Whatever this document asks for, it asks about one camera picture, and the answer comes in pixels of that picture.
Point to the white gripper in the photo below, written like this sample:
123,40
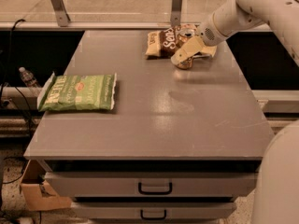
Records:
209,32

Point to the orange soda can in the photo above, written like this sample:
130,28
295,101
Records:
184,35

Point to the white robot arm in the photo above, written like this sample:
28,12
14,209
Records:
276,199

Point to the brown chip bag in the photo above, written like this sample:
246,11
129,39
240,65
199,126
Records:
163,43

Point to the green chip bag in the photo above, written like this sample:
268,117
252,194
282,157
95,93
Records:
74,92

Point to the upper grey drawer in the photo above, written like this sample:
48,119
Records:
137,184

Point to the grey drawer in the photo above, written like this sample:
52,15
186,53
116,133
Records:
153,211
137,184

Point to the clear plastic water bottle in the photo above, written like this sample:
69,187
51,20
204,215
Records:
30,81

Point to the lower grey drawer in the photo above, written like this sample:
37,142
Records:
153,211

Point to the cardboard box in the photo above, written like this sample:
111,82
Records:
38,193

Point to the middle metal bracket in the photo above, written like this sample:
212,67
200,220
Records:
175,16

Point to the metal bracket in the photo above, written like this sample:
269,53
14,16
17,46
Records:
61,15
175,16

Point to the left metal bracket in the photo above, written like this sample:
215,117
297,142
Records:
61,15

